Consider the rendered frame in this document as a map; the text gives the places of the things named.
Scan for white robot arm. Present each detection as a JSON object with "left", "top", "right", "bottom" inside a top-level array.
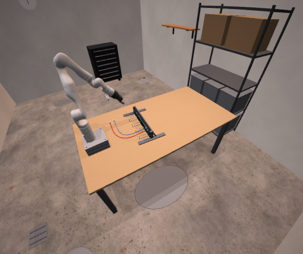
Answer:
[{"left": 53, "top": 53, "right": 110, "bottom": 143}]

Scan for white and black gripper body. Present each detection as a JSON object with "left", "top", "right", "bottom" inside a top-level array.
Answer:
[{"left": 105, "top": 88, "right": 123, "bottom": 102}]

